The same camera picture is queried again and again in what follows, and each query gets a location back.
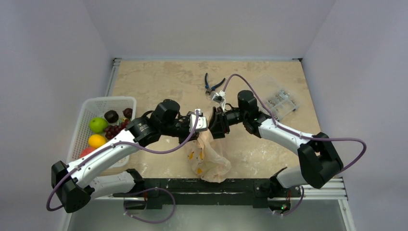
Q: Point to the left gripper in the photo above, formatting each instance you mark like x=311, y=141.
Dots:
x=187, y=133

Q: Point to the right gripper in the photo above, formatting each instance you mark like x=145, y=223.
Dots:
x=218, y=121

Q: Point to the translucent orange plastic bag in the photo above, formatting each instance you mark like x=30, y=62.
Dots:
x=207, y=157

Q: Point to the yellow fake lemon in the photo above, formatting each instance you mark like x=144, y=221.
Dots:
x=96, y=141

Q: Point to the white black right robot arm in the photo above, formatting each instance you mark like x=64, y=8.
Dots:
x=319, y=161

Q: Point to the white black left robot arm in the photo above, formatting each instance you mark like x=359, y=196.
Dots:
x=72, y=182

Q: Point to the dark red fake plum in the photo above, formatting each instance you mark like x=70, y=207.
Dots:
x=128, y=113

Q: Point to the dark brown fake fruit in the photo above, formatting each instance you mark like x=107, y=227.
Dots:
x=111, y=117

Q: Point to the dark red fake grape bunch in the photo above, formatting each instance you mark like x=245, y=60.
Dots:
x=112, y=130

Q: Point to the green fake apple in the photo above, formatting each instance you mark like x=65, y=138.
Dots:
x=98, y=124

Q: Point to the red yellow fake peach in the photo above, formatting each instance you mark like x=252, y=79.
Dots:
x=86, y=152

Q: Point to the clear plastic screw box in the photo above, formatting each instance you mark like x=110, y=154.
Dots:
x=275, y=97

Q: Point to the white plastic perforated basket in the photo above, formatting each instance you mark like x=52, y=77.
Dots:
x=96, y=107

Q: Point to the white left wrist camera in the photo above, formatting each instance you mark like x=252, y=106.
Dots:
x=197, y=121

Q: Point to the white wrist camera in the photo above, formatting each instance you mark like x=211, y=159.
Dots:
x=219, y=97
x=197, y=121

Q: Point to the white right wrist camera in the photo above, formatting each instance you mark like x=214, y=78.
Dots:
x=219, y=97

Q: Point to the black metal base rail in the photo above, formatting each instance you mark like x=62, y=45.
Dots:
x=257, y=193

